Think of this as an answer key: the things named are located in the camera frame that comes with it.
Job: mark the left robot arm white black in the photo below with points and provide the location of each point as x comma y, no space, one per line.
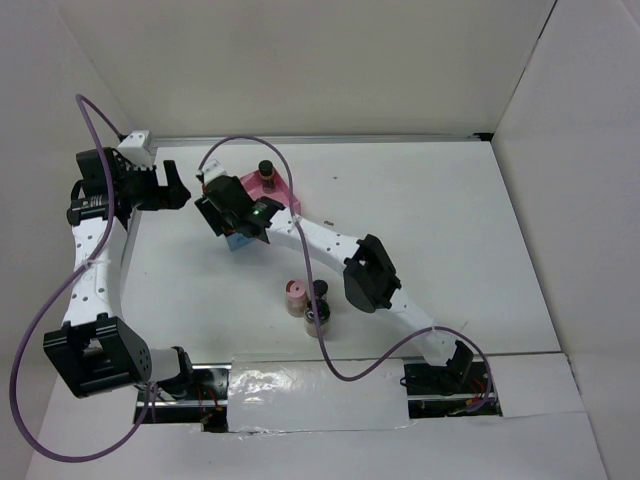
94,351

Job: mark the white taped front cover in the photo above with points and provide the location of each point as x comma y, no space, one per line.
304,396

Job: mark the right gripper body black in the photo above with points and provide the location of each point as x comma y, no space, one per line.
228,220

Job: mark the blue drawer box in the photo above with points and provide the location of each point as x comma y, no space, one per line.
237,241

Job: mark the black-cap spice bottle front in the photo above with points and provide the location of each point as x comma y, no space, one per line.
317,323

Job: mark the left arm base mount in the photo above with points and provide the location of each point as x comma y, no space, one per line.
199,398

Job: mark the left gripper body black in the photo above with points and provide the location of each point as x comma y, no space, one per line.
134,183

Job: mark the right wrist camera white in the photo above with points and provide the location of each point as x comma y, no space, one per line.
210,170

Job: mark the small black-cap spice bottle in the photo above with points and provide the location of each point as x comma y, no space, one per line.
267,175

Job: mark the pink drawer box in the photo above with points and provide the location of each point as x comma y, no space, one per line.
253,184

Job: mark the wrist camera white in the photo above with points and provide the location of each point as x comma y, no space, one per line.
135,147
210,170

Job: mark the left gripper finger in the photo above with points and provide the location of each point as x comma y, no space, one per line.
180,194
158,198

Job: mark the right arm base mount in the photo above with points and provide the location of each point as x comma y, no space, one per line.
460,388

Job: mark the aluminium rail back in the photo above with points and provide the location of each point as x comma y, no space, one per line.
158,142

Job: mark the pink-cap spice bottle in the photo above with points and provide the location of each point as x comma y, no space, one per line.
296,298

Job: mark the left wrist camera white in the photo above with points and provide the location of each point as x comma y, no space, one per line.
135,147

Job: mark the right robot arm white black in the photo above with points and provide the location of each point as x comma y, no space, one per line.
370,280

